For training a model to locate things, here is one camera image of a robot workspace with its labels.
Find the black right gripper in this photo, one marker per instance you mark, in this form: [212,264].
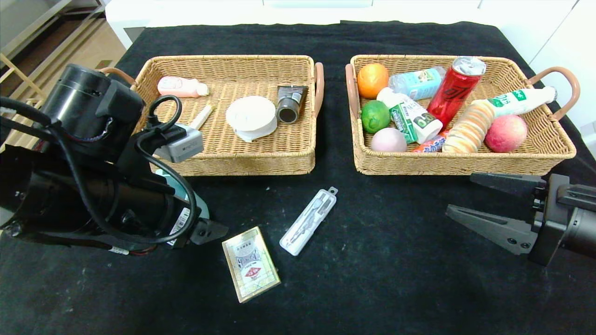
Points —
[568,218]

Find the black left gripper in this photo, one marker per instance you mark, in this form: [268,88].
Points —
[153,218]

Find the teal plastic mug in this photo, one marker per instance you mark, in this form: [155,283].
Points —
[201,207]

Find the white yogurt bottle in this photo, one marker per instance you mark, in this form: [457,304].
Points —
[428,125]

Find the red soda can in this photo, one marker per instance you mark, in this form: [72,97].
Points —
[454,93]

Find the green chewing gum pack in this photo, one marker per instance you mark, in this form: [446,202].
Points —
[402,123]

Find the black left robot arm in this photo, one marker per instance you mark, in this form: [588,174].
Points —
[79,102]

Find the cream playing card box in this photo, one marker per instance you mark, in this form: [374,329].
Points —
[251,265]

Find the red peach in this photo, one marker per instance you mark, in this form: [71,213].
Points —
[506,134]

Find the striped bread roll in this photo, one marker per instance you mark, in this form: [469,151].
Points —
[468,126]

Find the orange wrapped sausage snack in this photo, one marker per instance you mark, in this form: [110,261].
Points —
[430,145]

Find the clear plastic compass case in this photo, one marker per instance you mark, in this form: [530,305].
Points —
[307,223]

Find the white milk bottle green label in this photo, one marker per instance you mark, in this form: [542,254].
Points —
[521,101]

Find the flat white stick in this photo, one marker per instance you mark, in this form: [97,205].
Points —
[202,116]

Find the white tape roll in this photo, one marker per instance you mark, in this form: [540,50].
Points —
[250,115]

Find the pale pink round fruit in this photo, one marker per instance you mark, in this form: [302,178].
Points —
[387,140]

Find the pink lotion bottle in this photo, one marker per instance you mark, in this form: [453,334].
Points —
[178,87]

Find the dark grey cosmetic tube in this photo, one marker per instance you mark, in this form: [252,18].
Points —
[291,103]

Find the clear water bottle blue label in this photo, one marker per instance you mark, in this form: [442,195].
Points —
[414,83]

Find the black table cloth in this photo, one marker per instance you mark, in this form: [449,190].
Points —
[372,288]

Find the green lime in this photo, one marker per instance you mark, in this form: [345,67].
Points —
[375,116]

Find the orange fruit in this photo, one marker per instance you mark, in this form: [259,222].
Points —
[372,81]

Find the white table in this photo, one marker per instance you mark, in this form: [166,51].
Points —
[135,14]

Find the beige wooden rolling rack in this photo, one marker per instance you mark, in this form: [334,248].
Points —
[23,77]

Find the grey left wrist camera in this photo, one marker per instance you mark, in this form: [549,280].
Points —
[184,146]

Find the grey metal shelf frame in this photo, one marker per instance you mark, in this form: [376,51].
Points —
[70,23]

